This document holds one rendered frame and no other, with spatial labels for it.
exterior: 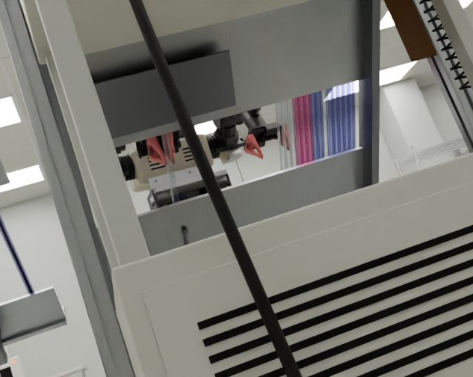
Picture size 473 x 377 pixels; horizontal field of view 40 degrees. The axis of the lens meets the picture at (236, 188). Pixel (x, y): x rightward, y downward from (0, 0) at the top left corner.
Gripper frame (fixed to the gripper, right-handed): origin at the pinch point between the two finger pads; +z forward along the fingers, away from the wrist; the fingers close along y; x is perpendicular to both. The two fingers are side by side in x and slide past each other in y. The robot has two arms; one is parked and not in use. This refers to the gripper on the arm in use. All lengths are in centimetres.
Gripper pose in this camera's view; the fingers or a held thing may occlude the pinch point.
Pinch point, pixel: (169, 160)
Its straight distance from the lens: 143.8
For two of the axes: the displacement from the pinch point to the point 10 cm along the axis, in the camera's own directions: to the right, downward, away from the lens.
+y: 9.2, -2.8, 2.6
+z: 3.8, 5.6, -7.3
